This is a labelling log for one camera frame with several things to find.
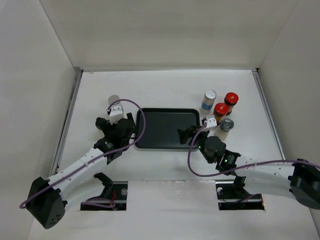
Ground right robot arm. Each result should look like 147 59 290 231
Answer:
177 126 320 210

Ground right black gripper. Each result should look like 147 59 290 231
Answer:
177 124 214 164

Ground red cap jar front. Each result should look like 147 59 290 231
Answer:
213 102 229 125

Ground silver cap blue label shaker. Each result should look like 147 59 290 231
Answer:
200 89 217 113

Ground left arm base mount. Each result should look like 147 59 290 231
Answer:
80 172 129 211

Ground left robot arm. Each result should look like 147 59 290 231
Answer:
25 113 136 229

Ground black plastic tray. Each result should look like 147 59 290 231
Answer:
135 108 200 150

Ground clear cap white spice bottle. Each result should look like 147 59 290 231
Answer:
214 118 235 141

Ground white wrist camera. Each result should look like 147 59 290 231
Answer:
202 115 218 130
107 103 125 125

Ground red cap jar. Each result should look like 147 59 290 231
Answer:
224 92 239 115
213 102 229 125

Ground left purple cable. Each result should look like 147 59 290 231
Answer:
19 99 147 210

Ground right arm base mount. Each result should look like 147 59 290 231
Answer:
215 177 265 211

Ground red cap jar rear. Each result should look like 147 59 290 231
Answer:
224 92 239 115

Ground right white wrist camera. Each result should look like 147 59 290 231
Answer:
202 115 218 130

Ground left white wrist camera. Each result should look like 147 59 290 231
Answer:
107 103 125 125

